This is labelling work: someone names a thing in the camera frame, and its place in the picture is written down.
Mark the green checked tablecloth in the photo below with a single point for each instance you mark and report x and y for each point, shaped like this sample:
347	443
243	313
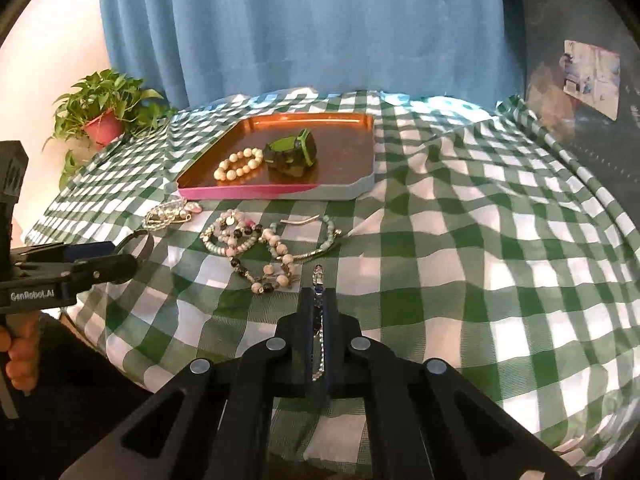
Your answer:
475	210

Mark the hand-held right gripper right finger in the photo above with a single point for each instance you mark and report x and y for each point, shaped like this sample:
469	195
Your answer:
327	340

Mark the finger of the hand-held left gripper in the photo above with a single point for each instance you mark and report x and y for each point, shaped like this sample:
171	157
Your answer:
110	267
92	249

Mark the person's left hand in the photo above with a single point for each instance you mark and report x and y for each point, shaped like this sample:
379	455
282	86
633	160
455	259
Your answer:
22	365

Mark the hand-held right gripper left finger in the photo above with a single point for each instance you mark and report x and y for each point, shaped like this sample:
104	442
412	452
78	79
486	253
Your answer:
306	340

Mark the green smart band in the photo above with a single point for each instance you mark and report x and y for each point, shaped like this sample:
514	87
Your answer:
300	152

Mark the thin silver bar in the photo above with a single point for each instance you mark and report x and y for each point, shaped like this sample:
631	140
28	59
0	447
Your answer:
300	220

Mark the white paper label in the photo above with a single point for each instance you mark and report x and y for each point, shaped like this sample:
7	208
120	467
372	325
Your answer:
590	77

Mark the copper tray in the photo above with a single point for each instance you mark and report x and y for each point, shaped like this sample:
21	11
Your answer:
340	160

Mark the thin clear bangle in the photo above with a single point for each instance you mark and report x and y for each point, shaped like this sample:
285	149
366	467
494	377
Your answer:
150	245

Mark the grey storage box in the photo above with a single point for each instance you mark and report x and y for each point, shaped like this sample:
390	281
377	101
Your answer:
555	20

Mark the blue curtain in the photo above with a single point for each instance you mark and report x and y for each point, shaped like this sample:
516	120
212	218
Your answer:
300	25

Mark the potted green plant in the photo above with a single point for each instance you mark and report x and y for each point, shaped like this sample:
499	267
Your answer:
102	127

